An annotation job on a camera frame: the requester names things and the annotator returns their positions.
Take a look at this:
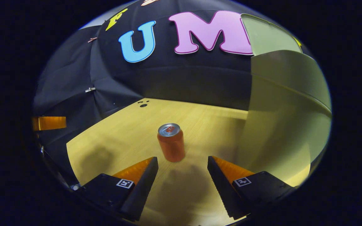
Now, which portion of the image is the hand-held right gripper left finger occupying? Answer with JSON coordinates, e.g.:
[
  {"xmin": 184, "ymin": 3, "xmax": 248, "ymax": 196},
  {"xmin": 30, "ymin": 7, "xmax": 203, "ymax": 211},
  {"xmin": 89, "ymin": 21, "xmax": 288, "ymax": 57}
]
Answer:
[{"xmin": 80, "ymin": 156, "xmax": 159, "ymax": 222}]

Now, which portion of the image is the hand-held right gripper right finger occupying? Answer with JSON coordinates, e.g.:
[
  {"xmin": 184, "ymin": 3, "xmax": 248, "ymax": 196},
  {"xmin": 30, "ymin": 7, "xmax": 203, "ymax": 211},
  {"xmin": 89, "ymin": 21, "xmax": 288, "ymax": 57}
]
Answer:
[{"xmin": 207, "ymin": 156, "xmax": 296, "ymax": 221}]

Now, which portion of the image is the orange pop can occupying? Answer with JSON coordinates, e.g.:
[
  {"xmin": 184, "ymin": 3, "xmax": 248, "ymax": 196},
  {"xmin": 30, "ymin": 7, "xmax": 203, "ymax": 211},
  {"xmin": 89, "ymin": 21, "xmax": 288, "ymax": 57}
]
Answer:
[{"xmin": 157, "ymin": 123, "xmax": 186, "ymax": 163}]

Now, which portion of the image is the green desktop garbage bin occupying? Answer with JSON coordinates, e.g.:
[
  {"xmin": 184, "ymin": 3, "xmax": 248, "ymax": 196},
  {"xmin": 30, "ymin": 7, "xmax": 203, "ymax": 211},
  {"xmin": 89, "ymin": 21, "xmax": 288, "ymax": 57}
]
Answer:
[{"xmin": 234, "ymin": 13, "xmax": 332, "ymax": 187}]

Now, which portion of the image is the wooden desktop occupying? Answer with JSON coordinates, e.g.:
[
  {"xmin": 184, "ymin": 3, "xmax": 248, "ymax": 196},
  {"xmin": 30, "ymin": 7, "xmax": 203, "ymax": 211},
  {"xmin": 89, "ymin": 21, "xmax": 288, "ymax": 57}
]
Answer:
[{"xmin": 66, "ymin": 98, "xmax": 312, "ymax": 226}]

